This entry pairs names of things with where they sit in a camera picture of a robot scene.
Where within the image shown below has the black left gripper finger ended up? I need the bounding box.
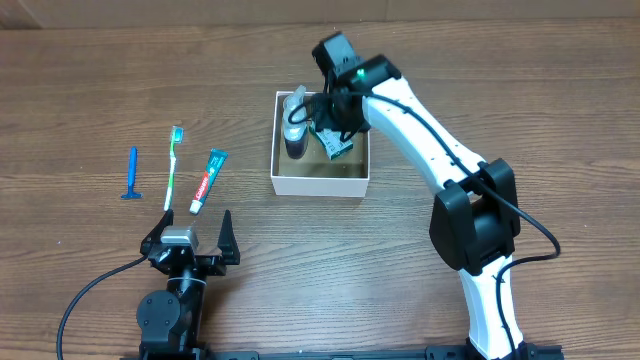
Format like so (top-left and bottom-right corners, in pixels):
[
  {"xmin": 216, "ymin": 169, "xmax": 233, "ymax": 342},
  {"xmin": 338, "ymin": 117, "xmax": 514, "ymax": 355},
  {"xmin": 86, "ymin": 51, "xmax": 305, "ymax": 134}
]
[
  {"xmin": 217, "ymin": 210, "xmax": 240, "ymax": 265},
  {"xmin": 140, "ymin": 209, "xmax": 174, "ymax": 255}
]

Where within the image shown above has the green white soap packet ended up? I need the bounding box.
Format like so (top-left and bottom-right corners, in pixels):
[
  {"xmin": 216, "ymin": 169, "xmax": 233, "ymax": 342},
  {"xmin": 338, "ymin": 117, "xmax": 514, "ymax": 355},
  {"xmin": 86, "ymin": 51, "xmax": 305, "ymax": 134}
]
[{"xmin": 311, "ymin": 129, "xmax": 354, "ymax": 161}]

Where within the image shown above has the clear soap pump bottle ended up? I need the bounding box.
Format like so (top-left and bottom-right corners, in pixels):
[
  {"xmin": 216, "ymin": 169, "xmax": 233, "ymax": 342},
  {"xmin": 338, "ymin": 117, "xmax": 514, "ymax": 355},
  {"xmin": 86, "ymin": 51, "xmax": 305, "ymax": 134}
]
[{"xmin": 282, "ymin": 85, "xmax": 308, "ymax": 159}]

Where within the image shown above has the white cardboard box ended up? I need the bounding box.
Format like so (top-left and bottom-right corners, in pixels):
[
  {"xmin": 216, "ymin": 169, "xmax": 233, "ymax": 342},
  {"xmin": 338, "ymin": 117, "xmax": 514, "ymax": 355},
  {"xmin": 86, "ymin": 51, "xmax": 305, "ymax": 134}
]
[{"xmin": 270, "ymin": 90, "xmax": 370, "ymax": 198}]

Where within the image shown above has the Colgate toothpaste tube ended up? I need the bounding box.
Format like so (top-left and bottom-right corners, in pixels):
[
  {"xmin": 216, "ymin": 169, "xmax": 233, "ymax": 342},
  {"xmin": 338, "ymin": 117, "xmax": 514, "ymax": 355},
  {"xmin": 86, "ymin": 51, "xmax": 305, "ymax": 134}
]
[{"xmin": 189, "ymin": 149, "xmax": 228, "ymax": 215}]

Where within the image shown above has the green white toothbrush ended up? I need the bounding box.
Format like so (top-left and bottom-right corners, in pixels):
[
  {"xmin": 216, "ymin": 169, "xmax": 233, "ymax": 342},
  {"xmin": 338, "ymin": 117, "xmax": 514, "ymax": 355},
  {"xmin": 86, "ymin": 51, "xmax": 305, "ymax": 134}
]
[{"xmin": 163, "ymin": 126, "xmax": 184, "ymax": 211}]

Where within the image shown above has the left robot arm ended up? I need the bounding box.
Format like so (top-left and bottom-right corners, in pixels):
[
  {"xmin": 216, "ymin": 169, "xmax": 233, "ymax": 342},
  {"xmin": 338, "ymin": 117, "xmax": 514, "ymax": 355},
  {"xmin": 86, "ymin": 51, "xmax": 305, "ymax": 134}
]
[{"xmin": 136, "ymin": 210, "xmax": 241, "ymax": 359}]

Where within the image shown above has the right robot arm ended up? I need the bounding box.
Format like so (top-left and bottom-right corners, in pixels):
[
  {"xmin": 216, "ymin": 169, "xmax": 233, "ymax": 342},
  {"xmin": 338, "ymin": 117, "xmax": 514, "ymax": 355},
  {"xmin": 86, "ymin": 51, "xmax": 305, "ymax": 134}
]
[{"xmin": 312, "ymin": 32, "xmax": 523, "ymax": 359}]

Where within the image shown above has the blue disposable razor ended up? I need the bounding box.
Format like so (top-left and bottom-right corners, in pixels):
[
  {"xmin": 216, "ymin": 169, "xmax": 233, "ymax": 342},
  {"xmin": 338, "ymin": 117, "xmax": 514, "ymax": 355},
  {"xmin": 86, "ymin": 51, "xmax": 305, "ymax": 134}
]
[{"xmin": 121, "ymin": 146, "xmax": 143, "ymax": 200}]

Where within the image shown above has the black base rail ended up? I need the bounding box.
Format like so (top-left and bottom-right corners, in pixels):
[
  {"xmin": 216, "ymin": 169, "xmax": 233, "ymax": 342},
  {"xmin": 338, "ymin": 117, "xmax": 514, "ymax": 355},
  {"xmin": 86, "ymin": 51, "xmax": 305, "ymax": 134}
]
[{"xmin": 119, "ymin": 342, "xmax": 566, "ymax": 360}]

